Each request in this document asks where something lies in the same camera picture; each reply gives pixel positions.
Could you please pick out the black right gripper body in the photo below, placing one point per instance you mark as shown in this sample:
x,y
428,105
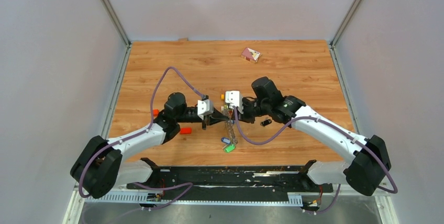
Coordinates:
x,y
251,109

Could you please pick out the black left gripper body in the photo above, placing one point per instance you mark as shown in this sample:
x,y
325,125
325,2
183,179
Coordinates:
x,y
188,117

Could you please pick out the key with black tag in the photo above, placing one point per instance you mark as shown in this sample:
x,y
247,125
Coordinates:
x,y
266,122

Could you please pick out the blue key tag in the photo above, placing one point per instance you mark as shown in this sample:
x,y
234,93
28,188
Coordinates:
x,y
225,140

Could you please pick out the green key tag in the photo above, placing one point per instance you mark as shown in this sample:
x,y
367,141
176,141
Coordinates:
x,y
229,148

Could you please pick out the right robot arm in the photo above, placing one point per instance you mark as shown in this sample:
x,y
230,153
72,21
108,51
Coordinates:
x,y
366,163

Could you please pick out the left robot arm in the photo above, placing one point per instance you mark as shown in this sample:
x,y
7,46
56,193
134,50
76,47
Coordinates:
x,y
103,164

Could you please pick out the small red toy brick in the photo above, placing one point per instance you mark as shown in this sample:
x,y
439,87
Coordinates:
x,y
185,131

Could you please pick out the red patterned card box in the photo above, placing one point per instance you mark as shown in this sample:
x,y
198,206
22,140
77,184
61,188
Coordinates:
x,y
251,55

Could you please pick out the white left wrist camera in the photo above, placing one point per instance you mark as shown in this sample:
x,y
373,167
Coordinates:
x,y
204,108

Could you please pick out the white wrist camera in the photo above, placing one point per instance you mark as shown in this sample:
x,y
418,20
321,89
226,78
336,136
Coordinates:
x,y
204,108
233,99

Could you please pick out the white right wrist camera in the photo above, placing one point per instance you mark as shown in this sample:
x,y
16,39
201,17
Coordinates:
x,y
233,99

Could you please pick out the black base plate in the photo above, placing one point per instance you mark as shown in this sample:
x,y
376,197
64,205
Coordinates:
x,y
237,183

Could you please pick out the aluminium frame post right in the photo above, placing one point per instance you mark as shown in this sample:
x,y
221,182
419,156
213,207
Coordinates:
x,y
346,20

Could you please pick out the aluminium frame post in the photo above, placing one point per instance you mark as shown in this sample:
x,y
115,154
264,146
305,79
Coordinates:
x,y
116,22
346,20

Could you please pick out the aluminium frame post left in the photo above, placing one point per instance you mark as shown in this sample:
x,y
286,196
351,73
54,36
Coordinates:
x,y
116,22

